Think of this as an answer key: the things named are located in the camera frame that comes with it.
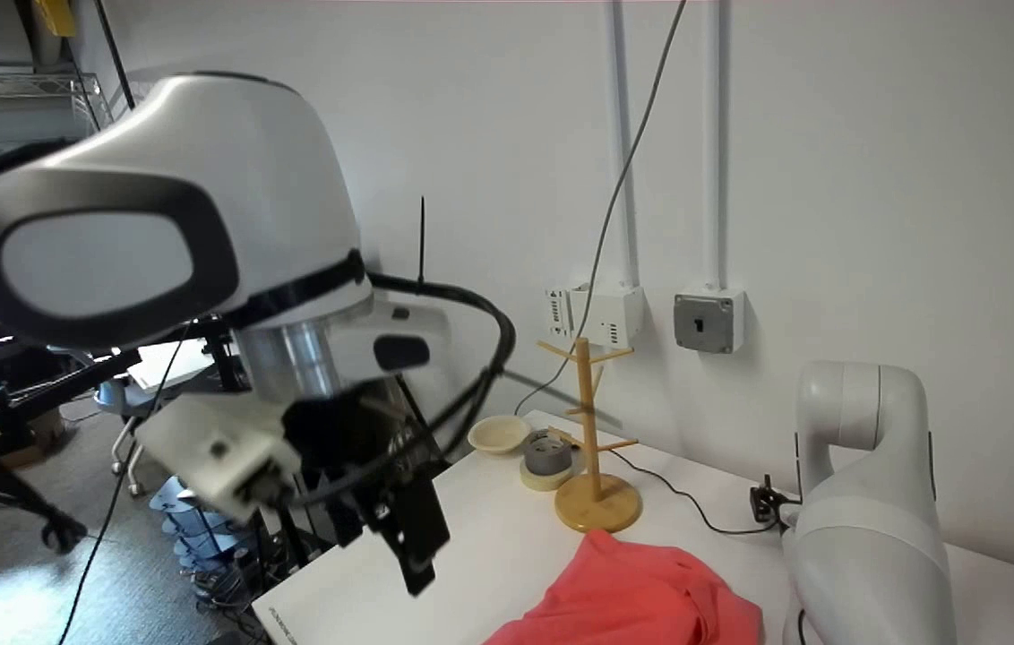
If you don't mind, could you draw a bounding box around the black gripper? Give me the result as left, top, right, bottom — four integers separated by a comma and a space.
279, 381, 455, 598

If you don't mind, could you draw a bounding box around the coral red sweatshirt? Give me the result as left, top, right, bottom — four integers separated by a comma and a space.
485, 528, 765, 645

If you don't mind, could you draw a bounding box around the cream bowl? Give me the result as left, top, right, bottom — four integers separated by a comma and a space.
463, 413, 532, 458

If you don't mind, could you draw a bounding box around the wooden mug tree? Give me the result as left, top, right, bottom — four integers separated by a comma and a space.
532, 336, 649, 538

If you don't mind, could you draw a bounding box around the wheeled stool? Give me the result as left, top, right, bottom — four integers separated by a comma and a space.
95, 356, 191, 496

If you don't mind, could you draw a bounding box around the white socket with black print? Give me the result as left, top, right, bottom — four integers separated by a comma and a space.
543, 283, 593, 345

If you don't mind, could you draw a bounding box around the grey junction box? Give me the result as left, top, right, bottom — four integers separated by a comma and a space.
669, 286, 753, 358

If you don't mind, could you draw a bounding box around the grey duct tape roll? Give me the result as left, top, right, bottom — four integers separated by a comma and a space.
519, 426, 581, 476

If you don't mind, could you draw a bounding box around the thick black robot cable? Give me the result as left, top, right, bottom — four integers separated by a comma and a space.
366, 271, 524, 465

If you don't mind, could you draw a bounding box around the thin black table cable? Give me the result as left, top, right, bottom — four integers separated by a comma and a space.
609, 444, 771, 538

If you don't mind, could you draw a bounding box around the plain white wall box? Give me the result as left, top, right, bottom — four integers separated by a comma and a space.
581, 283, 649, 358

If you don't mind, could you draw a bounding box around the black tool head with cable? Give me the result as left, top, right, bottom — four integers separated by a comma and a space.
750, 473, 799, 538

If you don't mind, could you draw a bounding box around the long grey wall cable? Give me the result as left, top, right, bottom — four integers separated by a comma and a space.
500, 0, 694, 428

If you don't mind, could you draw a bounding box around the white wall conduit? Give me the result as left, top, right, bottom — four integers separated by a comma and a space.
605, 0, 649, 289
706, 0, 737, 296

